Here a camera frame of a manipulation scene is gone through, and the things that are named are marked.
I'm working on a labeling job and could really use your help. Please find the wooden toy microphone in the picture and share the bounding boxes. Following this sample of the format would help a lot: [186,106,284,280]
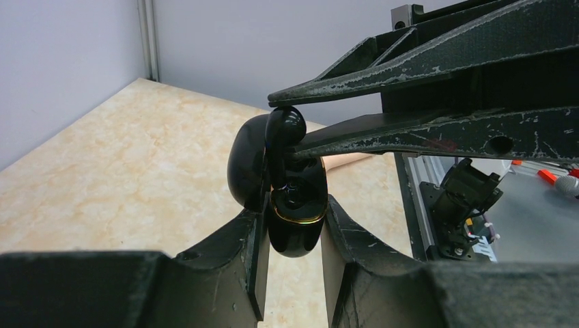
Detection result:
[322,152,372,171]

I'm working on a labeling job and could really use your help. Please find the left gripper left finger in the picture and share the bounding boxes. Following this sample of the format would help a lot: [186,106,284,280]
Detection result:
[1,210,267,327]

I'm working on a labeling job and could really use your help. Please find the black earbud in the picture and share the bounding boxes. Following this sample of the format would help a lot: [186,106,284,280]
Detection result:
[265,106,306,190]

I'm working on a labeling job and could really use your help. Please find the black earbud charging case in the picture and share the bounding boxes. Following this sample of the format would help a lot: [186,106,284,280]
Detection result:
[227,107,329,258]

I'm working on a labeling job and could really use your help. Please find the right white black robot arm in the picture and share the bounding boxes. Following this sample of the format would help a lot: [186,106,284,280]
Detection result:
[268,1,578,260]

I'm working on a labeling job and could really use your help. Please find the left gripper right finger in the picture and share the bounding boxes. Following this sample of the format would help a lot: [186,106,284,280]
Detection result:
[321,198,578,327]

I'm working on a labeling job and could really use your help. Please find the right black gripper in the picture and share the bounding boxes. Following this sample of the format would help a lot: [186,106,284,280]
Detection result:
[268,1,578,163]

